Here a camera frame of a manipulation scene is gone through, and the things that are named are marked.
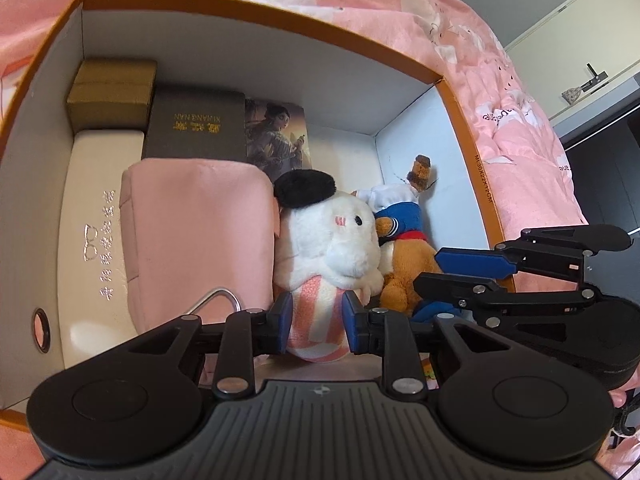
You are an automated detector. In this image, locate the white glasses case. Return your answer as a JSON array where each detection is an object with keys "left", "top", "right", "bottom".
[{"left": 58, "top": 130, "right": 143, "bottom": 367}]

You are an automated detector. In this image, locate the brown bear plush sailor outfit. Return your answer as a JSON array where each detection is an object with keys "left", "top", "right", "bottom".
[{"left": 352, "top": 155, "right": 456, "bottom": 322}]

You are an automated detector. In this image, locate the white plush with black beret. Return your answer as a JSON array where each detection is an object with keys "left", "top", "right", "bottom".
[{"left": 273, "top": 169, "right": 384, "bottom": 362}]

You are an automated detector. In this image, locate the pink fabric pouch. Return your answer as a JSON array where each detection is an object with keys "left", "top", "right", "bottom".
[{"left": 119, "top": 158, "right": 280, "bottom": 333}]

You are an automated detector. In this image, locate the orange cardboard storage box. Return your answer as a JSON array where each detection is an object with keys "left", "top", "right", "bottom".
[{"left": 1, "top": 0, "right": 504, "bottom": 428}]

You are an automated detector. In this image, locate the dark Xi Jiang Nan box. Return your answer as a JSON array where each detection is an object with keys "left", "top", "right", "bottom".
[{"left": 142, "top": 86, "right": 246, "bottom": 162}]

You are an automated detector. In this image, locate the illustrated woman picture card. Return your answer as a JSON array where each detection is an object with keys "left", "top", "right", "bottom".
[{"left": 244, "top": 100, "right": 312, "bottom": 182}]

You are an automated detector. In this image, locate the pink patterned duvet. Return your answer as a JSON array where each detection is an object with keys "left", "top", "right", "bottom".
[{"left": 0, "top": 0, "right": 640, "bottom": 480}]

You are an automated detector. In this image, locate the gold cardboard box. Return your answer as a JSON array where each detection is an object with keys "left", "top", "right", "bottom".
[{"left": 66, "top": 58, "right": 157, "bottom": 133}]

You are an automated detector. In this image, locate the white door with handle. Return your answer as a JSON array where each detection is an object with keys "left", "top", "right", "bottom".
[{"left": 506, "top": 0, "right": 640, "bottom": 125}]

